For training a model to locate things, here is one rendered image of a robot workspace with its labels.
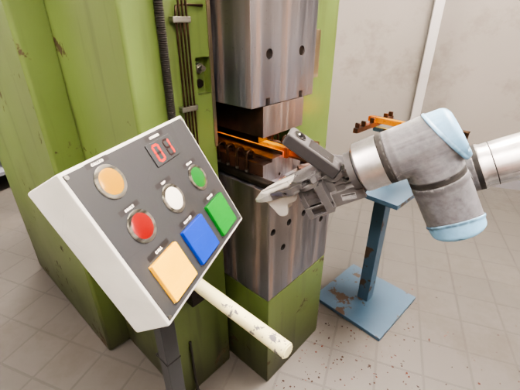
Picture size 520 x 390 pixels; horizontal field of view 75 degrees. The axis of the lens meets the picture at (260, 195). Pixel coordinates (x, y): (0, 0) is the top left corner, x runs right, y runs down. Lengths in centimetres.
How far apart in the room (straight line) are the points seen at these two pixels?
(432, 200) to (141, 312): 50
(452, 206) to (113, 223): 53
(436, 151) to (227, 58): 64
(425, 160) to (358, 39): 291
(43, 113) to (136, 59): 49
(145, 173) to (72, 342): 146
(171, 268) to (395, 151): 41
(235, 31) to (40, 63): 62
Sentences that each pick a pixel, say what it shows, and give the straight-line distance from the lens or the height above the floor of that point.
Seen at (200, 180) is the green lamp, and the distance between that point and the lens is 73.
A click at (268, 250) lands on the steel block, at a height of 70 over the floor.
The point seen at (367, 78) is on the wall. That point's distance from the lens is 347.
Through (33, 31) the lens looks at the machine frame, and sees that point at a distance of 128.
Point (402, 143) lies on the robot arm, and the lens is 58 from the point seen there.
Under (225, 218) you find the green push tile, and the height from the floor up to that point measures 100.
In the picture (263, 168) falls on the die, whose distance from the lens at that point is 106.
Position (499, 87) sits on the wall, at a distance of 357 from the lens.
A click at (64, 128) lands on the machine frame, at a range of 133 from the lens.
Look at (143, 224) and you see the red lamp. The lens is 58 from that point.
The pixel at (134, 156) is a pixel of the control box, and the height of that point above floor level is 118.
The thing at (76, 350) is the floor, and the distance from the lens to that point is 195.
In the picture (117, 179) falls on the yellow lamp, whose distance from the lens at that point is 58.
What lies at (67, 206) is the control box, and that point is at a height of 115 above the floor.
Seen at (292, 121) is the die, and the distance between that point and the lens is 113.
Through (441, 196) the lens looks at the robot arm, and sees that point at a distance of 61.
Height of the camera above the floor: 139
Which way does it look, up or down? 28 degrees down
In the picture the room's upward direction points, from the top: straight up
